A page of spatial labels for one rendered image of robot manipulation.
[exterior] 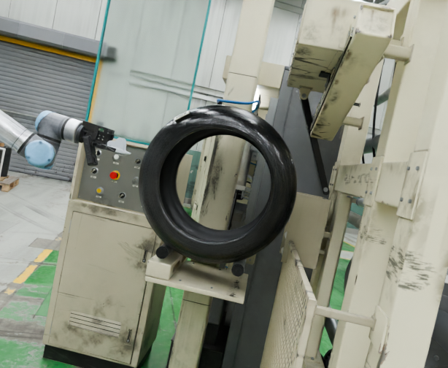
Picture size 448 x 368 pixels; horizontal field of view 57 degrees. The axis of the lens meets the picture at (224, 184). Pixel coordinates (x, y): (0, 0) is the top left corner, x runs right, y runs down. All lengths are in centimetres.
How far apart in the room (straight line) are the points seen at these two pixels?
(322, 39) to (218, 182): 83
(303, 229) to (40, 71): 996
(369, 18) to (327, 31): 13
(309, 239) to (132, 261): 98
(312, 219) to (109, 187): 114
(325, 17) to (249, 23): 69
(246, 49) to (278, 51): 975
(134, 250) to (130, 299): 27
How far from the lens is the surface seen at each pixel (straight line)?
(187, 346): 202
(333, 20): 129
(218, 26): 1140
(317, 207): 177
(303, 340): 103
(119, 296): 236
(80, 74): 1106
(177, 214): 174
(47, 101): 1112
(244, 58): 188
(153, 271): 155
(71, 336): 254
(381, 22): 121
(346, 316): 104
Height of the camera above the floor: 127
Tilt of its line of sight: 3 degrees down
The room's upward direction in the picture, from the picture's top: 12 degrees clockwise
